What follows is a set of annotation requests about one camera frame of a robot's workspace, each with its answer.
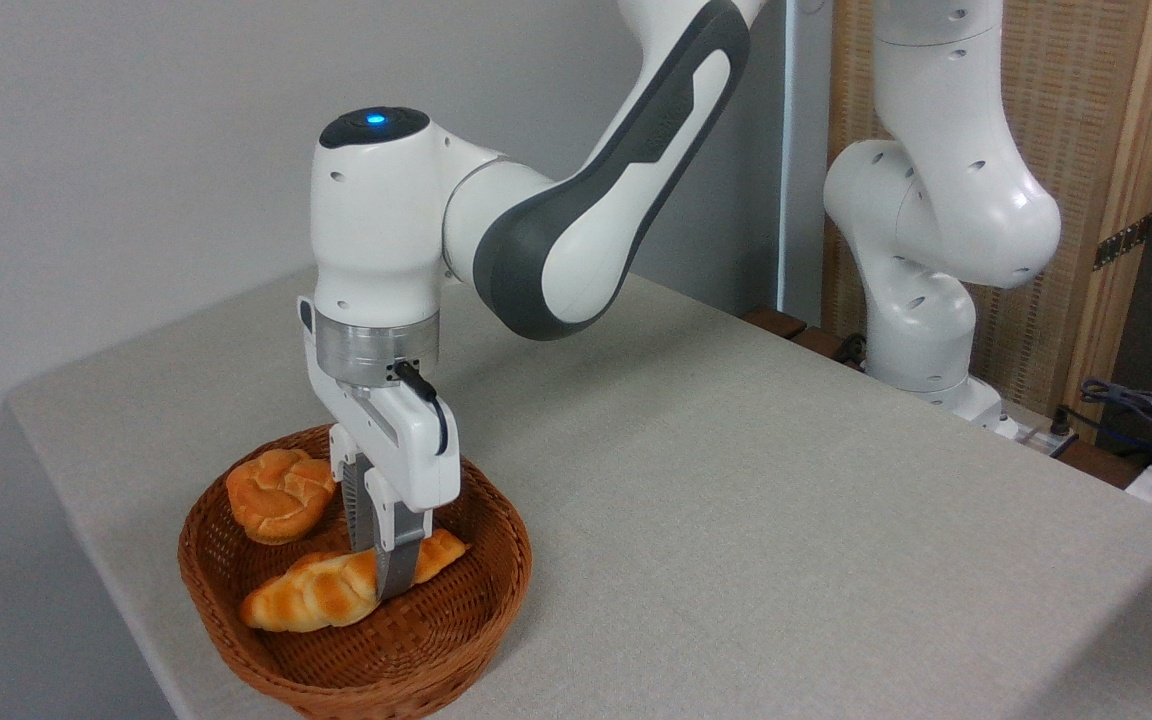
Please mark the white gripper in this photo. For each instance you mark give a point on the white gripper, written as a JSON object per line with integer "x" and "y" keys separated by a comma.
{"x": 406, "y": 440}

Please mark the long braided bread loaf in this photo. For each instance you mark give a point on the long braided bread loaf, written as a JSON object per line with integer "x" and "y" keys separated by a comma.
{"x": 316, "y": 595}

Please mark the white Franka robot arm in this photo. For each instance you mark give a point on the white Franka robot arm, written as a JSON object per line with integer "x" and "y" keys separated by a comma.
{"x": 556, "y": 240}

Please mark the round orange bread roll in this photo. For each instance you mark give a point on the round orange bread roll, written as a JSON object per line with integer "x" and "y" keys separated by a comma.
{"x": 276, "y": 497}

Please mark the brown wicker basket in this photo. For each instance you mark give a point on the brown wicker basket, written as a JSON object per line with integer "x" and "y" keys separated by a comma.
{"x": 406, "y": 650}

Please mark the dark metal hinge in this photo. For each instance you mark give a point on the dark metal hinge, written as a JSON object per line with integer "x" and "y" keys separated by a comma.
{"x": 1123, "y": 242}

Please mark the white vertical post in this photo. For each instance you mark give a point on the white vertical post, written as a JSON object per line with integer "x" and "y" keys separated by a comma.
{"x": 804, "y": 200}

